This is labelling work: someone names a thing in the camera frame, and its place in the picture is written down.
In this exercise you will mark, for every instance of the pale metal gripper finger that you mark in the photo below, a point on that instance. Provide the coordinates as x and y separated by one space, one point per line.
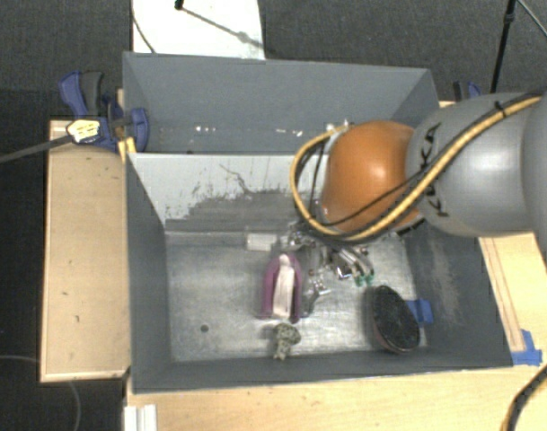
322 288
308 285

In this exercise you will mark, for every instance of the purple and white shoe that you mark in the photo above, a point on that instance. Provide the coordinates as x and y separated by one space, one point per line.
282 285

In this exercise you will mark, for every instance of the grey-green speckled toy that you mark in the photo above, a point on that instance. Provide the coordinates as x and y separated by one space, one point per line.
284 340

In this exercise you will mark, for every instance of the black oval brush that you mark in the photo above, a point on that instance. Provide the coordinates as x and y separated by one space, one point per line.
394 321

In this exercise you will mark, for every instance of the grey metal bin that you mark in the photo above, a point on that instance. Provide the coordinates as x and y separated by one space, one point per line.
219 285

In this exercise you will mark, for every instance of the pale wood board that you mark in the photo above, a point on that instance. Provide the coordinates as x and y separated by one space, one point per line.
86 263

